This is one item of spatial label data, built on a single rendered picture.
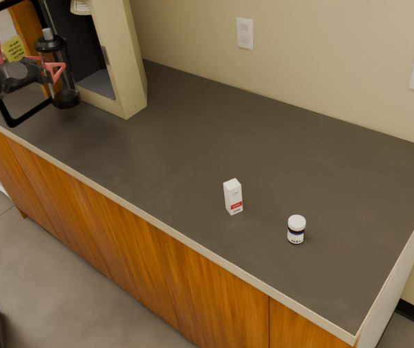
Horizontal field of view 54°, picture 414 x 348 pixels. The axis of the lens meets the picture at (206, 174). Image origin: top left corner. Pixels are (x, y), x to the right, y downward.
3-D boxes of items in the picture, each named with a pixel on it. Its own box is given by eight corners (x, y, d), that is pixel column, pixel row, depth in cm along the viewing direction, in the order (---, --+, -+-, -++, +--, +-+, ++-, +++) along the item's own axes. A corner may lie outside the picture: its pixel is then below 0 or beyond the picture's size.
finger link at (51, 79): (53, 52, 137) (29, 62, 131) (66, 56, 134) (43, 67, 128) (59, 70, 141) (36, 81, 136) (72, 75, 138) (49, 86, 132)
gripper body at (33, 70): (24, 58, 135) (4, 66, 130) (43, 64, 130) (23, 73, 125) (30, 76, 139) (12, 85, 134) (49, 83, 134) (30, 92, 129)
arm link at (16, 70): (-28, 76, 124) (-17, 102, 124) (-22, 60, 115) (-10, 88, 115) (12, 69, 131) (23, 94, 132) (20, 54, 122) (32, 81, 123)
